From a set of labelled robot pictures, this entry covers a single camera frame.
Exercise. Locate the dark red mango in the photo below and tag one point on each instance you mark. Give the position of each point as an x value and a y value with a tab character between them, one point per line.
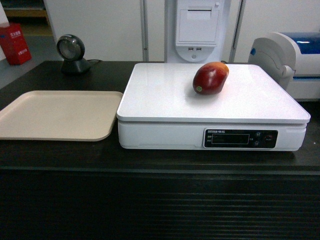
210	78

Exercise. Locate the white checkout scale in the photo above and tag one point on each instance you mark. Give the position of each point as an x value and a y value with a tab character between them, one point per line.
160	110

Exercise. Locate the black slatted checkout counter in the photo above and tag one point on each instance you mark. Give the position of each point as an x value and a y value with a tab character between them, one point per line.
55	190

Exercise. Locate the white POS terminal stand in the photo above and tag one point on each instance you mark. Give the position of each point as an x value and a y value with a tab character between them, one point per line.
195	30

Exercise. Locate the black barcode scanner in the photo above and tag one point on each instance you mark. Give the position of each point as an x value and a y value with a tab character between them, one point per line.
72	50

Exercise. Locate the beige plastic tray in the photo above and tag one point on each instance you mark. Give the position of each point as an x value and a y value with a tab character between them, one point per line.
60	115

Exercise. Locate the white blue label printer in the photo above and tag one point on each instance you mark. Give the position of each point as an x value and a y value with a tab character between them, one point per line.
292	59

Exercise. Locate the red fire extinguisher box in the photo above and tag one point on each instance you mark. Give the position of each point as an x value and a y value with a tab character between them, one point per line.
14	45

